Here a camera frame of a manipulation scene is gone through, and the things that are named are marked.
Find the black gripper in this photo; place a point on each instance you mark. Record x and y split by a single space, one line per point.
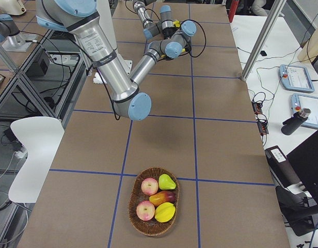
169 32
188 47

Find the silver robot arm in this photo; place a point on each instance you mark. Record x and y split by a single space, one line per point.
165 24
82 19

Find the brown wicker basket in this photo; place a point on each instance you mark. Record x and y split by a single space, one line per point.
152 227

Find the blue teach pendant far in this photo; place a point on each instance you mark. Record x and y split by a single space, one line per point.
296 78

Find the blue teach pendant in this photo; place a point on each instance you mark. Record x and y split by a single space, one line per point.
296 78
299 101

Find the green pear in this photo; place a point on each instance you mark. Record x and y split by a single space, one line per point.
165 182

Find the pink apple far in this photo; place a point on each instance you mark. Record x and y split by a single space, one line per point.
149 186

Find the pink apple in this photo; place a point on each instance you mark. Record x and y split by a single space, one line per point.
149 186
145 210

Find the blue teach pendant near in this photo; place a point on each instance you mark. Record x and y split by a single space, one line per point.
299 101

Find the red yellow mango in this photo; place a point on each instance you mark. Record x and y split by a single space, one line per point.
162 197

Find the black label printer box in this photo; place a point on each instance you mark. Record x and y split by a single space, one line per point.
281 167

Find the black monitor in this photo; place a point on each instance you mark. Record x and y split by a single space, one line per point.
304 161

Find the yellow starfruit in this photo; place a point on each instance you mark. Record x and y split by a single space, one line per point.
164 212

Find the pink apple near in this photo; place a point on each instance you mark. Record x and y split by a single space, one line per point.
145 210

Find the aluminium frame post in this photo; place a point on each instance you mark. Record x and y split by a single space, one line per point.
263 35

